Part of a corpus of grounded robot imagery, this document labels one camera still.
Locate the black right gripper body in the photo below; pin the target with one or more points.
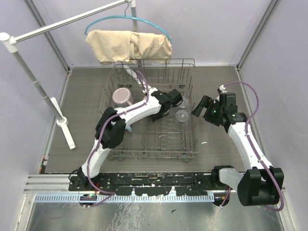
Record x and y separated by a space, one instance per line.
212 115

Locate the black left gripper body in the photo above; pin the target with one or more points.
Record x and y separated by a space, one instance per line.
175 97

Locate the clear faceted glass cup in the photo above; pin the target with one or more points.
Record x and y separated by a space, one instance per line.
185 103

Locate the blue ceramic mug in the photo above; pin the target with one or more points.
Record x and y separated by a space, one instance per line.
128 128

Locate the lilac ceramic mug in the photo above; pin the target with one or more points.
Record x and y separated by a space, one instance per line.
122 97

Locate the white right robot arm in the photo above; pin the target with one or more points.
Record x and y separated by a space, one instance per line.
261 184

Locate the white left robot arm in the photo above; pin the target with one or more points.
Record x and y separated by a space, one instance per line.
110 129

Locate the beige cloth on hanger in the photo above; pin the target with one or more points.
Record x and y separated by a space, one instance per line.
128 47

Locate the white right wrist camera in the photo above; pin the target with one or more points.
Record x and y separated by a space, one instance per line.
221 89

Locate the grey wire dish rack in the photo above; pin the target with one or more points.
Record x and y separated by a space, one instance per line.
157 139

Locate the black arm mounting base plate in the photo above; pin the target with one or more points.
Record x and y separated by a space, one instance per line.
149 183

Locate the white clothes rail stand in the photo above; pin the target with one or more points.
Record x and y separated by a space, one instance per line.
30 67

